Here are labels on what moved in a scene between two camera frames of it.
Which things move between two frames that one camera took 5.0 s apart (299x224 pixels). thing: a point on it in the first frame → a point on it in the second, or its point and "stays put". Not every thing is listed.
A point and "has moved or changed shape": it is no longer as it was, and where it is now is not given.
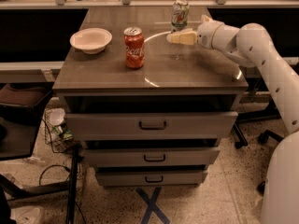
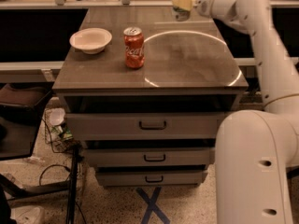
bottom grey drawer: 154,177 stays put
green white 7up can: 179,14 has moved or changed shape
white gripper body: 206,35 → 205,6
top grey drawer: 152,126 stays put
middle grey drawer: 150,156 stays put
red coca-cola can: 134,38 stays put
